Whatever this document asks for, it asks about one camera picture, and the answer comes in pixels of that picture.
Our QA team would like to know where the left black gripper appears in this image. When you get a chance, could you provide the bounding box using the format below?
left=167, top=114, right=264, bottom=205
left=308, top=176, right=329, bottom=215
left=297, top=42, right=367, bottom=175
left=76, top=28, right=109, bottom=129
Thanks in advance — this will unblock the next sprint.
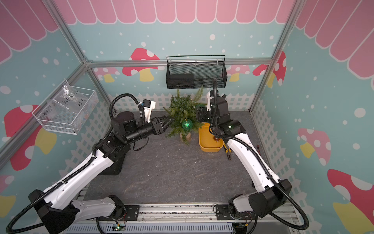
left=126, top=116, right=174, bottom=144

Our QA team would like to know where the green glitter ball ornament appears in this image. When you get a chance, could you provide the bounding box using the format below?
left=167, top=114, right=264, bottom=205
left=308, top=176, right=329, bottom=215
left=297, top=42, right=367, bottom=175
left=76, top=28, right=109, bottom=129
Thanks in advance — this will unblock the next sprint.
left=182, top=119, right=193, bottom=131

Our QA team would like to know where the small green christmas tree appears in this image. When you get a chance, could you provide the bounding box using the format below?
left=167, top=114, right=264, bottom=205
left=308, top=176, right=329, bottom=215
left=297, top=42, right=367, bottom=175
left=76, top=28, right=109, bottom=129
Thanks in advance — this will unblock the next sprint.
left=164, top=87, right=204, bottom=145

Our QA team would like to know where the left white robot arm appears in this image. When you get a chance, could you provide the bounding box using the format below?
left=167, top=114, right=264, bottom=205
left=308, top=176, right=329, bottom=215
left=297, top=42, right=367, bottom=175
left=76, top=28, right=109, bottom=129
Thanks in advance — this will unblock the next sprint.
left=6, top=93, right=173, bottom=234

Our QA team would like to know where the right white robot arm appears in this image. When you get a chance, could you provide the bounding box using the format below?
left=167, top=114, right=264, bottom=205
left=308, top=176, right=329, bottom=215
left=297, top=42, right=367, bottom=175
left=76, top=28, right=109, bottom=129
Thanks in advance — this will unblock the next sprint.
left=196, top=79, right=310, bottom=230

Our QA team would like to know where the yellow plastic tray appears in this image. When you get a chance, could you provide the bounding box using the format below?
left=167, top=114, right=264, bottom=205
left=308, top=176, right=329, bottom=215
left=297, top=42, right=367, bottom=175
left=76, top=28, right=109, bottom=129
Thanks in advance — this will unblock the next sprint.
left=198, top=123, right=224, bottom=152

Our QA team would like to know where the black box in basket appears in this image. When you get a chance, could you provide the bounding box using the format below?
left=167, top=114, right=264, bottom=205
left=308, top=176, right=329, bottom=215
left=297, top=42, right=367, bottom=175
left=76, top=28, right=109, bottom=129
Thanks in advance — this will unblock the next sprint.
left=166, top=74, right=194, bottom=89

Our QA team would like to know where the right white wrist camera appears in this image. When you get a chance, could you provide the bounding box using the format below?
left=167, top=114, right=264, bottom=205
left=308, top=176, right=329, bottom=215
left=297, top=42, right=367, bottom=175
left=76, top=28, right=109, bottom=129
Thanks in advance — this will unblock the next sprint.
left=206, top=90, right=214, bottom=112

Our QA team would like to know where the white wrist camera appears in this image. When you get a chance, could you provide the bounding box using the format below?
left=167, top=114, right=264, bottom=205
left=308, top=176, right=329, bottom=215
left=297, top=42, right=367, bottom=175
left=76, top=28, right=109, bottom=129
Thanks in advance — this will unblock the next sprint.
left=206, top=90, right=214, bottom=112
left=142, top=99, right=156, bottom=123

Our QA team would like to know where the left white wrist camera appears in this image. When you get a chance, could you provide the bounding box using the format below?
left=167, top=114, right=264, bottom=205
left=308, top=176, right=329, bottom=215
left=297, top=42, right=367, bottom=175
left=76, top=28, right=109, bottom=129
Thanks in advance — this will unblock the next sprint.
left=142, top=99, right=156, bottom=123

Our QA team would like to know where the black wire mesh basket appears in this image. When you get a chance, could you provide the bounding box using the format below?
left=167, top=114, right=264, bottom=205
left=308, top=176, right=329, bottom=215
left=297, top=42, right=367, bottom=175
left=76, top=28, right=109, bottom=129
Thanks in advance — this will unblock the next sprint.
left=166, top=55, right=228, bottom=89

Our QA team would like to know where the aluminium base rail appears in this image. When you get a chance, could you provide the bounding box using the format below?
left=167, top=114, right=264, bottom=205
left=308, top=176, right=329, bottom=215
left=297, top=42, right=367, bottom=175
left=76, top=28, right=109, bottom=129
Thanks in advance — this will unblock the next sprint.
left=64, top=203, right=300, bottom=234

